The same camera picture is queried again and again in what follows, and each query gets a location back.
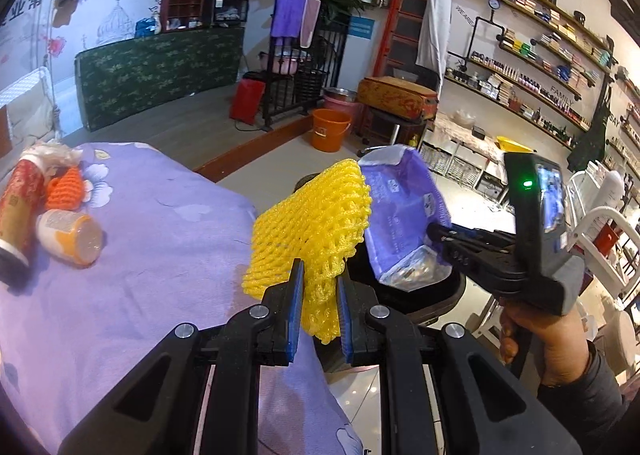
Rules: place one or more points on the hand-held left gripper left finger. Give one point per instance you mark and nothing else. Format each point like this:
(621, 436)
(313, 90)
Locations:
(295, 315)

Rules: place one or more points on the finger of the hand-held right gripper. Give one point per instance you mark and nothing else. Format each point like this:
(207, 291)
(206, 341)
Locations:
(462, 257)
(445, 234)

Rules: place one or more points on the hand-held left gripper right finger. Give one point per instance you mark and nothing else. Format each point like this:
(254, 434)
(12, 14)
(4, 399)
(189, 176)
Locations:
(345, 320)

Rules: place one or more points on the purple plastic packet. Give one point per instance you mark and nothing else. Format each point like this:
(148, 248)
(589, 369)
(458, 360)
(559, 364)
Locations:
(400, 215)

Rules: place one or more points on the black trash bin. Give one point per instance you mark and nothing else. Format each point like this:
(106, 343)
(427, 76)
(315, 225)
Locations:
(425, 305)

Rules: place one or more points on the yellow foam fruit net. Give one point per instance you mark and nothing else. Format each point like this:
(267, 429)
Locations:
(310, 235)

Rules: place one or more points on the white and orange bottle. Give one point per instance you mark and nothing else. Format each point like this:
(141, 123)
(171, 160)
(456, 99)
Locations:
(65, 234)

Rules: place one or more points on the orange foam fruit net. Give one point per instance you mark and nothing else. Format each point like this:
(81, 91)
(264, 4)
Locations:
(65, 190)

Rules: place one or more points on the red cylindrical can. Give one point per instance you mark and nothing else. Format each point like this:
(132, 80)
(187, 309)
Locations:
(17, 205)

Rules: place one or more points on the person's right forearm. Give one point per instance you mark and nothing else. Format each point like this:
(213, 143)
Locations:
(590, 415)

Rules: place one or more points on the person's right hand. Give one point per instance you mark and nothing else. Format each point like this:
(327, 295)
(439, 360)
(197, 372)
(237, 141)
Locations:
(555, 345)

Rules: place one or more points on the white plastic rack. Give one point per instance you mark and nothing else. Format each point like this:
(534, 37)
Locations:
(595, 220)

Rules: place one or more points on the wooden counter with drawers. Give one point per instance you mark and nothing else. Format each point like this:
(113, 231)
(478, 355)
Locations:
(465, 145)

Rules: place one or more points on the yellow bottle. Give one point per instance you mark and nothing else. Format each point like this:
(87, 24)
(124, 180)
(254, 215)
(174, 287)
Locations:
(413, 141)

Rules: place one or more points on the dark green tree decoration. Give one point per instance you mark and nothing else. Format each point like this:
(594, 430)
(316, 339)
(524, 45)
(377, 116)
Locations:
(595, 135)

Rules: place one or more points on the pink bucket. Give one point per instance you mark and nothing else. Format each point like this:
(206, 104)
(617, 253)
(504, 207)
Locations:
(352, 115)

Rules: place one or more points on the purple floral bed sheet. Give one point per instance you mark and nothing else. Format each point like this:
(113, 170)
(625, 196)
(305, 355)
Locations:
(150, 260)

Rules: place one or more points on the orange bucket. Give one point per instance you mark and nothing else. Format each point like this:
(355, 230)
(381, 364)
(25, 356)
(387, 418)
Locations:
(327, 132)

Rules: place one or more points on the steel basin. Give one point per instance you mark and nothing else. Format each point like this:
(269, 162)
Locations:
(340, 95)

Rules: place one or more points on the black metal rack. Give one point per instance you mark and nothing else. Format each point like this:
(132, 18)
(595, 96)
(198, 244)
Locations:
(320, 80)

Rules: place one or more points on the white hanging apron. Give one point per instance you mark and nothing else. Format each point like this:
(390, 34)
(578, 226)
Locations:
(432, 20)

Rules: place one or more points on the black pipe gauge fixture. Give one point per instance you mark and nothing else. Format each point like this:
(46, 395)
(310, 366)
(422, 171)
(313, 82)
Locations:
(492, 22)

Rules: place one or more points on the red bag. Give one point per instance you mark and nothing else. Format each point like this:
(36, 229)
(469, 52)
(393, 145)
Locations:
(246, 100)

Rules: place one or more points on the red ladder shelf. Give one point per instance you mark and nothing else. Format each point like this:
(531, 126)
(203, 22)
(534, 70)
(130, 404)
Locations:
(400, 15)

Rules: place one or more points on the pink pot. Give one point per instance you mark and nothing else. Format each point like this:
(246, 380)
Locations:
(282, 64)

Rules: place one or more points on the pink towel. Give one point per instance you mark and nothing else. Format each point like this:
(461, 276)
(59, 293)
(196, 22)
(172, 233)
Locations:
(310, 22)

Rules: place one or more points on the purple towel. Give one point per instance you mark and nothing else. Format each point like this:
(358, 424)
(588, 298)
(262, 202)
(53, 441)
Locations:
(289, 10)

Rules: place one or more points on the green patterned mattress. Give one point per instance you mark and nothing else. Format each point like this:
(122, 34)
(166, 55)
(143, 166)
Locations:
(150, 70)

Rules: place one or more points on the white crumpled tissue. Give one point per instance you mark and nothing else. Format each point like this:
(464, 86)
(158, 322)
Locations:
(57, 152)

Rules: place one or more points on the black crate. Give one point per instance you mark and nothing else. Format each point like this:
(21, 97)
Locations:
(225, 10)

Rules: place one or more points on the white cushioned swing seat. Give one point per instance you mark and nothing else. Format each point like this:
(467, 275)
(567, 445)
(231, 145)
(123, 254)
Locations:
(25, 105)

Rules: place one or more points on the wall shelves of products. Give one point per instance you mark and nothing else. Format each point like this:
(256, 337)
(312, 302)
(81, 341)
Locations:
(540, 65)

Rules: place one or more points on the blue wall sign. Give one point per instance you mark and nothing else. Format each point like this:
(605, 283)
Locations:
(361, 26)

